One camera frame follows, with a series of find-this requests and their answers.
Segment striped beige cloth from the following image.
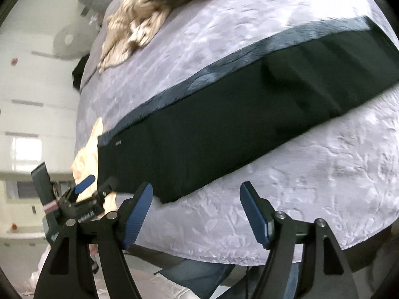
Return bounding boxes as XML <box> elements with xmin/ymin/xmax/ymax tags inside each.
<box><xmin>97</xmin><ymin>0</ymin><xmax>171</xmax><ymax>74</ymax></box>

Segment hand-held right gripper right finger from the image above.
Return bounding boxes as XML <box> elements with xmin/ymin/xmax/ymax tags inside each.
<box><xmin>239</xmin><ymin>181</ymin><xmax>359</xmax><ymax>299</ymax></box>

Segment lavender embossed blanket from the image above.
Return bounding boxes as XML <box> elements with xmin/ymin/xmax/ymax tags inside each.
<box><xmin>73</xmin><ymin>0</ymin><xmax>399</xmax><ymax>267</ymax></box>

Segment black cloth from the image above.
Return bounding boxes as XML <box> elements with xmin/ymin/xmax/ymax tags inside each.
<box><xmin>72</xmin><ymin>54</ymin><xmax>89</xmax><ymax>92</ymax></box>

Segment peach cloth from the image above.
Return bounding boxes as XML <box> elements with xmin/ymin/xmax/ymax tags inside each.
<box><xmin>71</xmin><ymin>117</ymin><xmax>117</xmax><ymax>217</ymax></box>

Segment person's jeans leg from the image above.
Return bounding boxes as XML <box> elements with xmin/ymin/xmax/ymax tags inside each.
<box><xmin>153</xmin><ymin>260</ymin><xmax>300</xmax><ymax>299</ymax></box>

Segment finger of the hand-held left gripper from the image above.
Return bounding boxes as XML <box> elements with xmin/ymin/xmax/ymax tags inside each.
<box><xmin>97</xmin><ymin>176</ymin><xmax>118</xmax><ymax>199</ymax></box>
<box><xmin>74</xmin><ymin>176</ymin><xmax>96</xmax><ymax>194</ymax></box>

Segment white wardrobe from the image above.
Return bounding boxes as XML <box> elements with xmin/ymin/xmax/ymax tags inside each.
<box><xmin>0</xmin><ymin>6</ymin><xmax>82</xmax><ymax>246</ymax></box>

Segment black pants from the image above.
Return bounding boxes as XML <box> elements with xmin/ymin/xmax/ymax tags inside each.
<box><xmin>97</xmin><ymin>15</ymin><xmax>399</xmax><ymax>204</ymax></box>

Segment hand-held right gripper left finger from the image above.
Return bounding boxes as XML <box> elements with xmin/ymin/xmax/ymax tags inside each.
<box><xmin>33</xmin><ymin>182</ymin><xmax>153</xmax><ymax>299</ymax></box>

